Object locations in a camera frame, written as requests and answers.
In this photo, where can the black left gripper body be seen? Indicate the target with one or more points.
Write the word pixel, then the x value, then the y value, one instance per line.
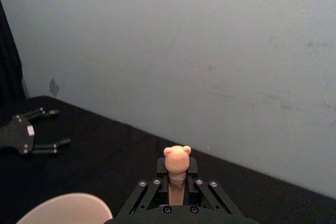
pixel 15 134

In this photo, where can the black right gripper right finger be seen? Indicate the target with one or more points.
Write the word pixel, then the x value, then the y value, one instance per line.
pixel 207 192

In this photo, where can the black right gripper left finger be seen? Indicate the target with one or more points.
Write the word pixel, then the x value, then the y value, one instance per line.
pixel 151 191

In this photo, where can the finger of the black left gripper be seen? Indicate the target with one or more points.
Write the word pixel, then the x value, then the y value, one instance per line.
pixel 36 113
pixel 50 147

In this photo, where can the peach bear-headed stick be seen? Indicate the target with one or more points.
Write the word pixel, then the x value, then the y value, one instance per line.
pixel 176 161

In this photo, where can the black table cloth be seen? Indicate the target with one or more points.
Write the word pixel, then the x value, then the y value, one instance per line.
pixel 99 145

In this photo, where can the black hanging fabric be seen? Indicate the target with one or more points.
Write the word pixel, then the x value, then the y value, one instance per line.
pixel 9 58

